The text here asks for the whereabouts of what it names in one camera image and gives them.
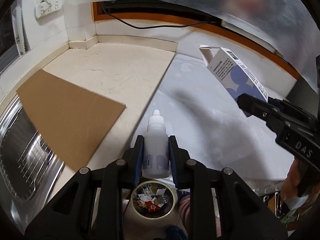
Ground white dropper bottle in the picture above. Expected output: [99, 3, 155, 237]
[142, 109, 170, 179]

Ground purple white medicine box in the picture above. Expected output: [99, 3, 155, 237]
[199, 45, 268, 102]

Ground person right hand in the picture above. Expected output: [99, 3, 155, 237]
[280, 158, 320, 210]

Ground brown ceramic jar bin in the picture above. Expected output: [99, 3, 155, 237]
[123, 180, 186, 239]

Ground brown cardboard sheet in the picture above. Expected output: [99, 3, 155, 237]
[17, 70, 125, 171]

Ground stainless steel sink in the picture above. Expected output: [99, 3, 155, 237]
[1, 96, 64, 233]

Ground translucent plastic wall film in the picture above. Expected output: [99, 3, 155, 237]
[94, 0, 320, 93]

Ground wire dish rack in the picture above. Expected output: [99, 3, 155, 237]
[1, 118, 54, 202]

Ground black power cable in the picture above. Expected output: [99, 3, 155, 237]
[100, 2, 221, 30]

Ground white wall power socket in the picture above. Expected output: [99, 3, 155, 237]
[35, 0, 62, 20]

